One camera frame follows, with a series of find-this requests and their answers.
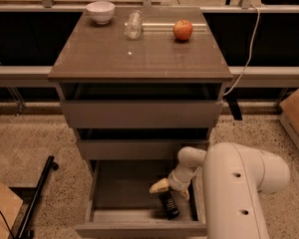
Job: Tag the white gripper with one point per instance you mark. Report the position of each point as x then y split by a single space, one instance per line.
177 179

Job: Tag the black rxbar chocolate bar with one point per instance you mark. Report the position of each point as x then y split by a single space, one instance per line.
168 205

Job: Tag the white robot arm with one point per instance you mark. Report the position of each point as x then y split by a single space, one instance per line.
233 176

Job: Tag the grey bottom drawer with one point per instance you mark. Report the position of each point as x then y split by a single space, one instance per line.
120 204

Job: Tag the grey drawer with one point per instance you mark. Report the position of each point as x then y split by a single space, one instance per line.
120 204
145 105
138 143

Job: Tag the grey middle drawer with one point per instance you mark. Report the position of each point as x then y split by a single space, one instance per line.
138 143

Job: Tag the grey top drawer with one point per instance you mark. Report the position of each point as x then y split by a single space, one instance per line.
145 105

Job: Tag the grey drawer cabinet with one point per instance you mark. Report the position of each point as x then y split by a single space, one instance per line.
97 54

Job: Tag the right cardboard box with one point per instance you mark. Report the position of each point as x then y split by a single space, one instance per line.
290 116

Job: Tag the cardboard box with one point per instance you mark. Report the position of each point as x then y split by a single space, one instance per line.
290 116
10 205

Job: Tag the black metal bar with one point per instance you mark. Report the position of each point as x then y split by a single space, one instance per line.
23 230

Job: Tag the red apple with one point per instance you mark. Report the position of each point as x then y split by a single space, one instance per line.
182 30

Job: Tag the clear glass jar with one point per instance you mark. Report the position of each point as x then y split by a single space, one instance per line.
134 25

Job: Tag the left cardboard box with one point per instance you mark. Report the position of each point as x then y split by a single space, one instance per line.
10 205

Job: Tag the white ceramic bowl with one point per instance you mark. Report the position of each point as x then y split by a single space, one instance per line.
101 12

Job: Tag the grey metal rail frame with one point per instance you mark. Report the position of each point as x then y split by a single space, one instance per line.
252 77

